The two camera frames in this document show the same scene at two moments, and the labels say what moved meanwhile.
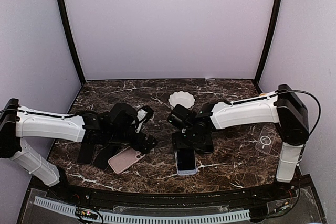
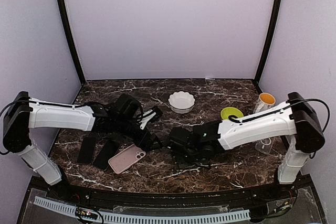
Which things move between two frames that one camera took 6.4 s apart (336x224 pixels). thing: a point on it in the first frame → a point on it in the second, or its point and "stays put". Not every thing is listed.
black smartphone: [86, 153] stays put
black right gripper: [177, 143] → [180, 161]
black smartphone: [101, 160] stays put
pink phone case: [121, 161] stays put
